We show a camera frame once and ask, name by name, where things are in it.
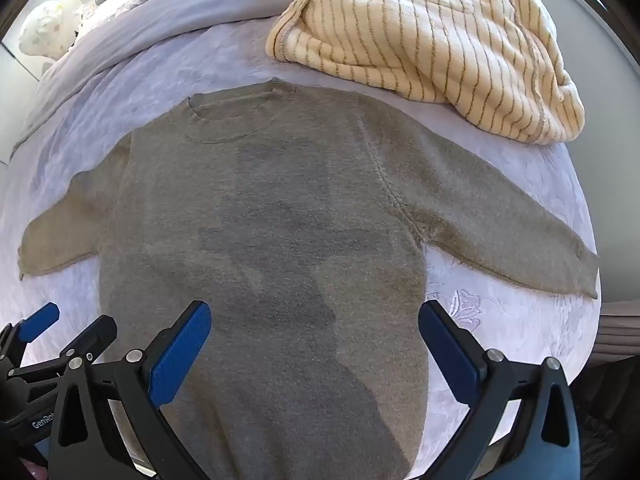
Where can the cream striped knit garment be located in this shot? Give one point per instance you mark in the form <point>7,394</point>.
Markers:
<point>425,35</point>

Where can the grey-green knit sweater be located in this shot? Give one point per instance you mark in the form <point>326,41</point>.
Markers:
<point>300,185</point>

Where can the grey curtain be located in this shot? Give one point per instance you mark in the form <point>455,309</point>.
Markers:
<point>620,332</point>

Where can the lavender bed cover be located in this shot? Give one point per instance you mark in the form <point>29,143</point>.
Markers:
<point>150,60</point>

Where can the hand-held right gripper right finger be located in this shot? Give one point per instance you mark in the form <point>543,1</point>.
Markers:
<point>447,355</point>

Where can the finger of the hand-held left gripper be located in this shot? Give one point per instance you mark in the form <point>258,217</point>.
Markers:
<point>42,317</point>
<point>100,331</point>

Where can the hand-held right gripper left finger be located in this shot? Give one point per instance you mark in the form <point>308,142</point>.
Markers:
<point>182,355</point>

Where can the person's dark clothing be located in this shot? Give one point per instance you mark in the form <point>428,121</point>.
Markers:
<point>610,410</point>

